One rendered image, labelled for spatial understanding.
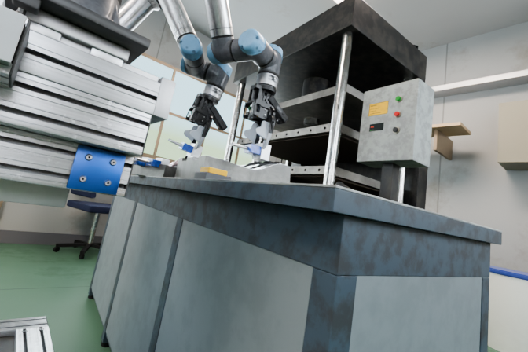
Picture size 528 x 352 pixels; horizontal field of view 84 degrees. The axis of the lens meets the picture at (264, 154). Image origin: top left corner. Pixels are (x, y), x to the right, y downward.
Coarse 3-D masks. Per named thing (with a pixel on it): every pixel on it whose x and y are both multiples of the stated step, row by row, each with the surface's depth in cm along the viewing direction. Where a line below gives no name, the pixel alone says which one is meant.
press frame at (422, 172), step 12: (348, 168) 250; (360, 168) 240; (372, 168) 231; (408, 168) 201; (420, 168) 196; (408, 180) 199; (420, 180) 196; (408, 192) 197; (420, 192) 195; (408, 204) 195; (420, 204) 194
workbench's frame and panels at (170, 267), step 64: (128, 192) 167; (192, 192) 93; (256, 192) 56; (320, 192) 43; (128, 256) 135; (192, 256) 83; (256, 256) 60; (320, 256) 47; (384, 256) 50; (448, 256) 65; (128, 320) 114; (192, 320) 74; (256, 320) 55; (320, 320) 44; (384, 320) 50; (448, 320) 64
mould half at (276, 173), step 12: (192, 156) 106; (204, 156) 98; (180, 168) 114; (192, 168) 103; (228, 168) 102; (240, 168) 105; (264, 168) 111; (276, 168) 114; (288, 168) 118; (240, 180) 105; (252, 180) 108; (264, 180) 111; (276, 180) 114; (288, 180) 118
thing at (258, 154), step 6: (234, 144) 91; (252, 144) 94; (258, 144) 97; (246, 150) 95; (252, 150) 94; (258, 150) 95; (264, 150) 96; (252, 156) 99; (258, 156) 96; (264, 156) 96
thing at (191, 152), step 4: (168, 140) 108; (172, 140) 109; (176, 144) 110; (180, 144) 110; (184, 144) 110; (192, 144) 114; (180, 148) 111; (184, 148) 110; (188, 148) 111; (192, 148) 112; (200, 148) 113; (188, 152) 114; (192, 152) 112; (196, 152) 112; (200, 152) 113; (196, 156) 112
